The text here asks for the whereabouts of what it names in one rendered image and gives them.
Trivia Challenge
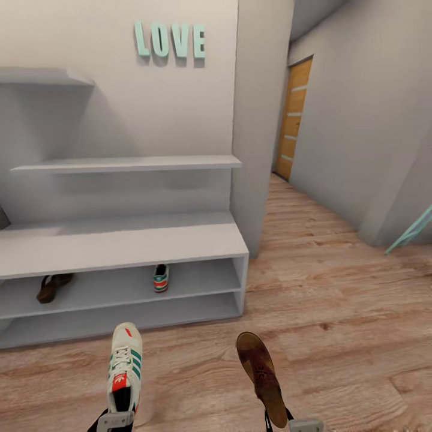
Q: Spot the sandal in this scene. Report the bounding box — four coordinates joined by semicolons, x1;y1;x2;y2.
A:
37;273;74;304
236;332;288;428

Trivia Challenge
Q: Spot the gym shoe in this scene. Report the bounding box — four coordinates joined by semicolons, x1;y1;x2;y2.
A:
107;322;143;415
153;263;171;292

